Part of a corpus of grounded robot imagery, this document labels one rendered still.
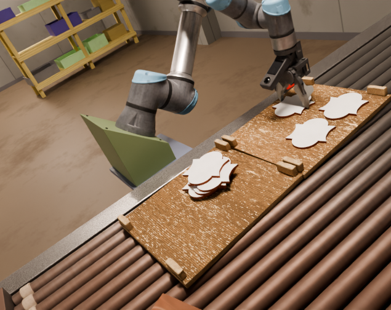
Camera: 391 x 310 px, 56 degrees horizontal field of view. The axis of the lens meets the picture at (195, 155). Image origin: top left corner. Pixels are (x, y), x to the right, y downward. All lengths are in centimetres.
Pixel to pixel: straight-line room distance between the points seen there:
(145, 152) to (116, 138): 12
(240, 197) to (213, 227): 11
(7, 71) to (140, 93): 791
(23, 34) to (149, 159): 800
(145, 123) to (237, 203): 52
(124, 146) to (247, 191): 48
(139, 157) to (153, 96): 22
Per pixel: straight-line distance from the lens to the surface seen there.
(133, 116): 132
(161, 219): 103
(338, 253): 83
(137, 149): 129
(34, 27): 922
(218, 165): 105
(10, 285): 124
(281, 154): 108
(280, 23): 115
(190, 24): 148
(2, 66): 913
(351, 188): 95
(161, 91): 134
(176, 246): 94
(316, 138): 109
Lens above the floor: 157
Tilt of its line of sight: 31 degrees down
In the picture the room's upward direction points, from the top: 24 degrees counter-clockwise
